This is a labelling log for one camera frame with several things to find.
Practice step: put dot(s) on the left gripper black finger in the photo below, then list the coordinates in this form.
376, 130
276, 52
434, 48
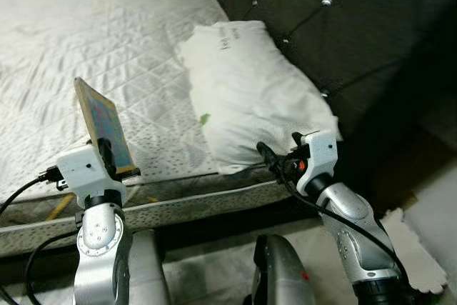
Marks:
108, 158

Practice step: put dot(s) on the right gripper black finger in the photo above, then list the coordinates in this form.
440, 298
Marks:
269, 157

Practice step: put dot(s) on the colourful wooden puzzle board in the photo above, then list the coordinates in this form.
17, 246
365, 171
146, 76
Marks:
107, 126

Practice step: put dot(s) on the white pillow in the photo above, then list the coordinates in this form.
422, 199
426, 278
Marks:
250, 91

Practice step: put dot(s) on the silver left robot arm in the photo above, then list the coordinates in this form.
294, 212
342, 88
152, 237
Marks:
100, 255

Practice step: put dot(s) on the silver right robot leg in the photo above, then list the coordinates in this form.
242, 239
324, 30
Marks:
282, 276

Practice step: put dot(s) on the silver robot leg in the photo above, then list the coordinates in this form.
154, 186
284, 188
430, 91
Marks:
150, 276
282, 276

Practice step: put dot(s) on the grey quilted mattress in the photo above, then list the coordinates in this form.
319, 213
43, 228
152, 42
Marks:
86, 41

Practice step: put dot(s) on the silver left robot leg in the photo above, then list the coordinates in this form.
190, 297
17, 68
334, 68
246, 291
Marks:
150, 276

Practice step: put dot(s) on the dark tufted headboard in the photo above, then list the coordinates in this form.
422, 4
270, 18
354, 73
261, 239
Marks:
357, 26

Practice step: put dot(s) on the white crumpled paper sheet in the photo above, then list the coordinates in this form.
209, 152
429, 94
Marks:
414, 255

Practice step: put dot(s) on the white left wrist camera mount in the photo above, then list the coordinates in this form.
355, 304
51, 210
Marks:
86, 173

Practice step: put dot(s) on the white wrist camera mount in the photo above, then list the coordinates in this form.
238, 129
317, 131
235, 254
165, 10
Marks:
86, 173
319, 155

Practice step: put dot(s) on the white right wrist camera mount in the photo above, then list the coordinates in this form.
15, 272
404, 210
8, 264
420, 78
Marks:
319, 155

